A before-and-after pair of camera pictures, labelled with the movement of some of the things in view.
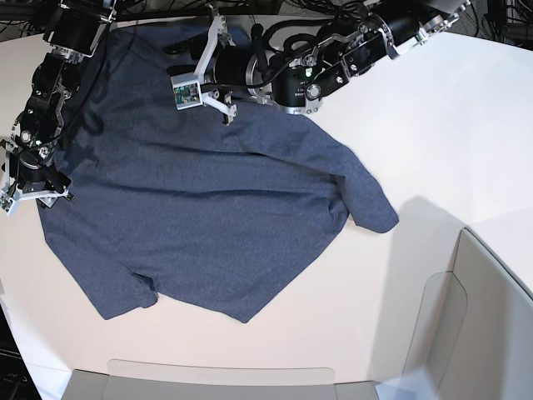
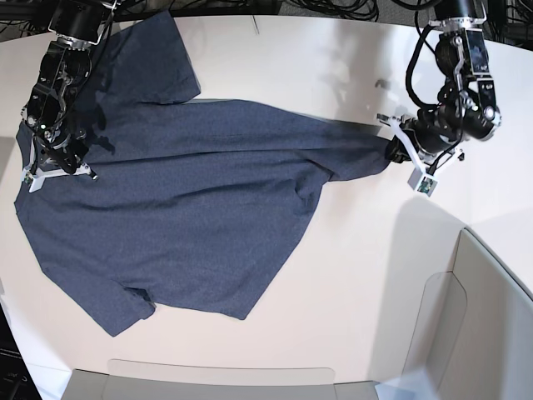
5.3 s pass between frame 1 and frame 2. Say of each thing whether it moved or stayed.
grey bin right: stayed
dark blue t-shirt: moved
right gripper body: moved
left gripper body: moved
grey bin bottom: stayed
